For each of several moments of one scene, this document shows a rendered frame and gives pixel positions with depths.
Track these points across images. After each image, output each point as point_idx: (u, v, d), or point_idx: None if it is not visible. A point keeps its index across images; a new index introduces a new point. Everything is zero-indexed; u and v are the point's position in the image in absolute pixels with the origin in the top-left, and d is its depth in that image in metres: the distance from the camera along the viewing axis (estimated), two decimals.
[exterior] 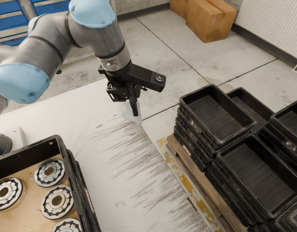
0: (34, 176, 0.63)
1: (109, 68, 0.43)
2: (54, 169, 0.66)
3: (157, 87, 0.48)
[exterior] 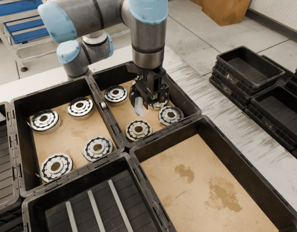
0: None
1: None
2: None
3: None
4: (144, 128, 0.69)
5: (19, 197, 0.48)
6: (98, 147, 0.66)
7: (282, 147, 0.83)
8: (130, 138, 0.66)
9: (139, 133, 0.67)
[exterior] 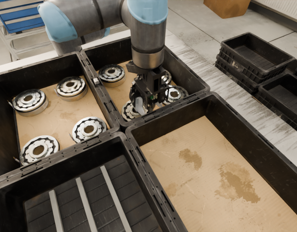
0: None
1: None
2: None
3: None
4: (143, 108, 0.60)
5: None
6: (89, 129, 0.57)
7: None
8: (126, 119, 0.57)
9: (137, 113, 0.58)
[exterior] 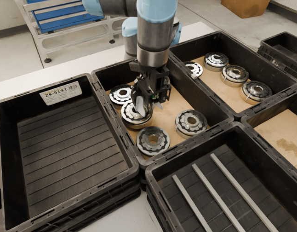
0: (207, 60, 0.79)
1: None
2: (216, 59, 0.82)
3: None
4: None
5: (139, 165, 0.43)
6: (188, 121, 0.62)
7: None
8: (126, 119, 0.58)
9: (136, 113, 0.58)
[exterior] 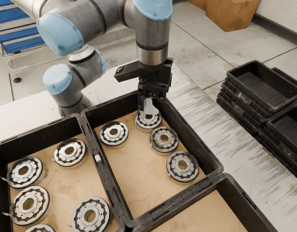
0: (136, 120, 0.69)
1: None
2: (150, 116, 0.72)
3: (124, 67, 0.54)
4: (36, 202, 0.51)
5: None
6: (90, 211, 0.52)
7: None
8: (11, 218, 0.49)
9: (25, 211, 0.50)
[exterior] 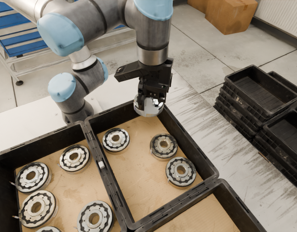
0: (135, 102, 0.62)
1: None
2: None
3: (124, 66, 0.54)
4: (43, 206, 0.55)
5: None
6: (94, 214, 0.56)
7: None
8: (20, 221, 0.53)
9: (34, 214, 0.54)
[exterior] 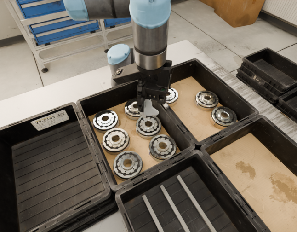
0: (137, 127, 0.74)
1: None
2: (149, 123, 0.76)
3: (123, 68, 0.54)
4: (121, 137, 0.70)
5: (110, 190, 0.52)
6: (160, 145, 0.71)
7: None
8: (105, 147, 0.68)
9: (115, 142, 0.69)
